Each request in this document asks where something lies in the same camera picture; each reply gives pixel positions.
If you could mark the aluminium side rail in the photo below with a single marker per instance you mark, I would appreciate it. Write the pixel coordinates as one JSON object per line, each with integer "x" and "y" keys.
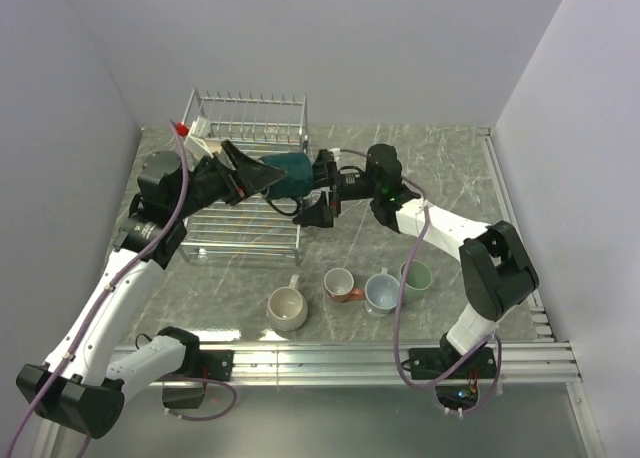
{"x": 534, "y": 302}

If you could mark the light green mug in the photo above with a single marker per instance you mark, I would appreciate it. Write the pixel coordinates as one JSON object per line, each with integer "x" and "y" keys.
{"x": 418, "y": 280}

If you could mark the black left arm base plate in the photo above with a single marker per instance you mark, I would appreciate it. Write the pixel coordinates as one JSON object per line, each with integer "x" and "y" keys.
{"x": 213, "y": 364}

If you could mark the dark green mug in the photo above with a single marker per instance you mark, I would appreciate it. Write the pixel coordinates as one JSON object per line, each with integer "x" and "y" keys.
{"x": 296, "y": 185}

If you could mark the light blue mug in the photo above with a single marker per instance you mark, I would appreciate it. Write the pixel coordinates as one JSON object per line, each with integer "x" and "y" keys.
{"x": 381, "y": 292}

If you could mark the pink white mug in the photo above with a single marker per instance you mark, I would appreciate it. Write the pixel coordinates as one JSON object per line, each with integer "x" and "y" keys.
{"x": 339, "y": 285}

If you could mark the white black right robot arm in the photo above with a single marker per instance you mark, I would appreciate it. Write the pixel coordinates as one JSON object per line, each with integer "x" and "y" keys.
{"x": 497, "y": 271}

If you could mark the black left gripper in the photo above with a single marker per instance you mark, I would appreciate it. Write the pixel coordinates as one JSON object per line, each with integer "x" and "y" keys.
{"x": 248, "y": 177}

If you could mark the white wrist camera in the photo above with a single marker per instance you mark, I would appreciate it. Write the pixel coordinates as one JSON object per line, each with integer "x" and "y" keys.
{"x": 198, "y": 140}
{"x": 335, "y": 154}

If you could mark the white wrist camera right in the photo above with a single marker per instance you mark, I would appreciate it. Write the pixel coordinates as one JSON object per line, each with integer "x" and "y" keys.
{"x": 335, "y": 154}

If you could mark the aluminium mounting rail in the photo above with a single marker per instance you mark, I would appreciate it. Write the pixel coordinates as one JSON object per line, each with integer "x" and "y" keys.
{"x": 371, "y": 363}

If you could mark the beige speckled round mug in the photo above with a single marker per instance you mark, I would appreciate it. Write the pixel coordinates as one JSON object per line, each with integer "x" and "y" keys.
{"x": 287, "y": 308}

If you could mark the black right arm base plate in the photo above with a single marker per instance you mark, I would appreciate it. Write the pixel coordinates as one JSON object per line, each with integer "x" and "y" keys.
{"x": 430, "y": 363}

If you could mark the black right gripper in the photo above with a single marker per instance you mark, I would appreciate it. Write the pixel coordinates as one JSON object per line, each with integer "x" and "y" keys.
{"x": 326, "y": 174}

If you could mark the silver wire dish rack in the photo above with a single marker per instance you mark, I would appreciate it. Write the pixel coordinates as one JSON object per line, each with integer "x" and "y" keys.
{"x": 258, "y": 125}

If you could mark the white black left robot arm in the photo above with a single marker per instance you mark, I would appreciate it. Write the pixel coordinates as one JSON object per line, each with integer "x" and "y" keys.
{"x": 78, "y": 386}

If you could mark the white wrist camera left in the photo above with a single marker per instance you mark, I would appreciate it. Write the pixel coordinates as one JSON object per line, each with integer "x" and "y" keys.
{"x": 198, "y": 140}

